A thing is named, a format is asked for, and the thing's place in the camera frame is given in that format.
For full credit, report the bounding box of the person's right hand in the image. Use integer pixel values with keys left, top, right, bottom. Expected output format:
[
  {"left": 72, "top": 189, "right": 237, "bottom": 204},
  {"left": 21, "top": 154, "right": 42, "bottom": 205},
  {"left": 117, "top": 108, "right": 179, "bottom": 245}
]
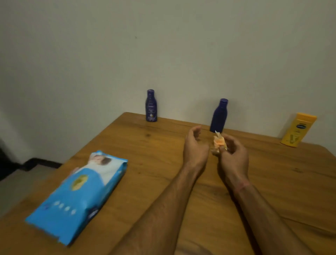
[{"left": 211, "top": 133, "right": 250, "bottom": 190}]

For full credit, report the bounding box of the person's left hand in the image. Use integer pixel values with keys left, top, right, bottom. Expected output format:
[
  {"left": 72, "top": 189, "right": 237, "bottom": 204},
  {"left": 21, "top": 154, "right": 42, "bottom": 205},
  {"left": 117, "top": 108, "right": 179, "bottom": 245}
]
[{"left": 182, "top": 125, "right": 210, "bottom": 176}]

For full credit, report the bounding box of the white wet wipe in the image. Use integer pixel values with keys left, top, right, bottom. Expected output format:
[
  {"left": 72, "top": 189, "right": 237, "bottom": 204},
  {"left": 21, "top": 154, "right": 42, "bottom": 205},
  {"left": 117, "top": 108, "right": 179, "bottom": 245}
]
[{"left": 211, "top": 130, "right": 229, "bottom": 153}]

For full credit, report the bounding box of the dark blue striped bottle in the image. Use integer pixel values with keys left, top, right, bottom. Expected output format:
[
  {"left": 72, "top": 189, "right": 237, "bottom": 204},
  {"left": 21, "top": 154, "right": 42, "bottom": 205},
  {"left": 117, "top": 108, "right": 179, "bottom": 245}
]
[{"left": 209, "top": 98, "right": 229, "bottom": 134}]

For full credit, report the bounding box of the dark blue bottle white print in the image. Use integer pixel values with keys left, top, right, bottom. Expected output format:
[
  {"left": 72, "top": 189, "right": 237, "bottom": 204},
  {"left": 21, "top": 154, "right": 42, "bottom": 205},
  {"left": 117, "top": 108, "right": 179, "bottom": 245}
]
[{"left": 145, "top": 89, "right": 158, "bottom": 123}]

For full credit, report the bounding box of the yellow bottle orange cap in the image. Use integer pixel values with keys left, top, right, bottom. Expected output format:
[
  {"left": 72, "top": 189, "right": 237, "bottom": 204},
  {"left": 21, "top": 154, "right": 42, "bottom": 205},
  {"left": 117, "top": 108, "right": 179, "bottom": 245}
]
[{"left": 280, "top": 112, "right": 318, "bottom": 148}]

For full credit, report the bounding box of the blue wet wipes pack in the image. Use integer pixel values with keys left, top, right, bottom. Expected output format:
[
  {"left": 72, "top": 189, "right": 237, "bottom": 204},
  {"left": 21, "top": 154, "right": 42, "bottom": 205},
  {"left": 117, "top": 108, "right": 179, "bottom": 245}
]
[{"left": 24, "top": 150, "right": 128, "bottom": 247}]

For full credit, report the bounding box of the person's left forearm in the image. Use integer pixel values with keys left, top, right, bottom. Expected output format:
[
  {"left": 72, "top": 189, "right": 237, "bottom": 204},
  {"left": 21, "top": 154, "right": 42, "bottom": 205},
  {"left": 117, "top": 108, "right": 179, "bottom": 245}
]
[{"left": 108, "top": 168, "right": 201, "bottom": 255}]

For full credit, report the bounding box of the person's right forearm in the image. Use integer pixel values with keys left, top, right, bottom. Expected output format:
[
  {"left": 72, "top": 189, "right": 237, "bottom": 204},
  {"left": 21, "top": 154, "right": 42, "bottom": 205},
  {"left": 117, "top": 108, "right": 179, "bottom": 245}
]
[{"left": 232, "top": 184, "right": 316, "bottom": 255}]

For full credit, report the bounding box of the pink thread wristband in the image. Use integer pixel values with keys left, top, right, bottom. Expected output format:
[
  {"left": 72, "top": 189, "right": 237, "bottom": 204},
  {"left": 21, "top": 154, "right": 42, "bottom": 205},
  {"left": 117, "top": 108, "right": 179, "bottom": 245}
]
[{"left": 233, "top": 181, "right": 253, "bottom": 193}]

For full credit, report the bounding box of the wooden table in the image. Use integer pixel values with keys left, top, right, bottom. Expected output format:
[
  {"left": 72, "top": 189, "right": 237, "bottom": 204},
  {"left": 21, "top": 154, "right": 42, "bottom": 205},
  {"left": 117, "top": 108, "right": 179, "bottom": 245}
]
[{"left": 0, "top": 112, "right": 336, "bottom": 255}]

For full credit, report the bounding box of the black baseboard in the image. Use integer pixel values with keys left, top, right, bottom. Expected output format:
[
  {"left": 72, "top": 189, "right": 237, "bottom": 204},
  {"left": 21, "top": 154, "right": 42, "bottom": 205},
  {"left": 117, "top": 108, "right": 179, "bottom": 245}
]
[{"left": 19, "top": 157, "right": 63, "bottom": 172}]

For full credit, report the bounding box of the black door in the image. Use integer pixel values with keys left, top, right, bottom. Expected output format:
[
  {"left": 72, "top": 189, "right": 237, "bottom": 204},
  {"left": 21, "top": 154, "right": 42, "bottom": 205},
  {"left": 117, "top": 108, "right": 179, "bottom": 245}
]
[{"left": 0, "top": 146, "right": 21, "bottom": 182}]

